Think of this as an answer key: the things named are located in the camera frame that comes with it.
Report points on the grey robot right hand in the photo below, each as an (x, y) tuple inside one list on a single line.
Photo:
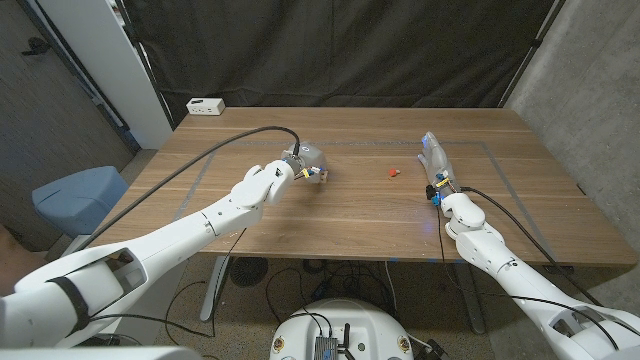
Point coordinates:
[(440, 162)]

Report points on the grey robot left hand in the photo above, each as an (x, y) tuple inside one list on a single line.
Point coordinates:
[(310, 157)]

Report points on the wooden block with holes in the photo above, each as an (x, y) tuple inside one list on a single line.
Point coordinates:
[(324, 176)]

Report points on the red screw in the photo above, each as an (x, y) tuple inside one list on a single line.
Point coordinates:
[(393, 172)]

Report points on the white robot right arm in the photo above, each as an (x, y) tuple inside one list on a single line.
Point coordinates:
[(490, 245)]

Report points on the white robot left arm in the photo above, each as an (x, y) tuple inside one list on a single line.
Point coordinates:
[(175, 240)]

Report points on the black backdrop curtain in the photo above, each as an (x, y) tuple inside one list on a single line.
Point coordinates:
[(325, 50)]

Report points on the white power strip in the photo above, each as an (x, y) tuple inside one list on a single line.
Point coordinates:
[(205, 106)]

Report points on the round black floor fan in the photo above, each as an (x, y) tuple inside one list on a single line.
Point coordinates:
[(250, 280)]

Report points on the grey table leg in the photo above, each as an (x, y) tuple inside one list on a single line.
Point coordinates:
[(470, 300), (215, 290)]

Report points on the black backdrop stand pole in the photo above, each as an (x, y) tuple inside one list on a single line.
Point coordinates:
[(536, 43), (142, 57)]

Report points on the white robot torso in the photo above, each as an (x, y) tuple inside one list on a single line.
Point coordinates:
[(345, 320)]

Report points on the black antenna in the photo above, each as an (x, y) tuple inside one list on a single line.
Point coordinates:
[(345, 340)]

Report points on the grey electronics box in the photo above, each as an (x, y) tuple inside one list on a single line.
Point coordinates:
[(325, 349)]

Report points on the blue-grey stool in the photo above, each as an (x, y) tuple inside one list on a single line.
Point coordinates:
[(80, 200)]

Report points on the person's bare leg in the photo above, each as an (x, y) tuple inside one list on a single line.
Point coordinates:
[(15, 265)]

